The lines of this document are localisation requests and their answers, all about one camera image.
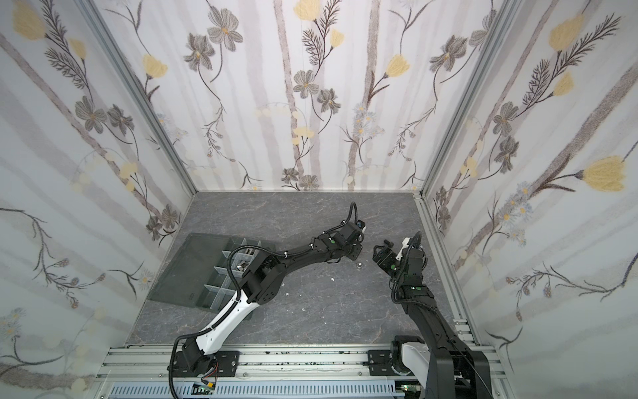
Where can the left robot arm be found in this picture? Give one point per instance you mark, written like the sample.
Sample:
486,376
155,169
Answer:
195,354

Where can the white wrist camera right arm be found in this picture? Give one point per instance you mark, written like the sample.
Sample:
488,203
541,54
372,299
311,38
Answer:
404,246

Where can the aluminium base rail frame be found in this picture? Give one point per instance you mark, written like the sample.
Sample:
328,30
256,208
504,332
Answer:
277,371

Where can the green compartment organizer box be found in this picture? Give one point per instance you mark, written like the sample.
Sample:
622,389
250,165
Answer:
197,277

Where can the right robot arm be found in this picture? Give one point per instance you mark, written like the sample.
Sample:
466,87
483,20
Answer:
433,329

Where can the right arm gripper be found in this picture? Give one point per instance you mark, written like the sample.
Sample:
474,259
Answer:
390,257

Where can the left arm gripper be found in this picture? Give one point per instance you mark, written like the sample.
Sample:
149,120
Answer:
358,251

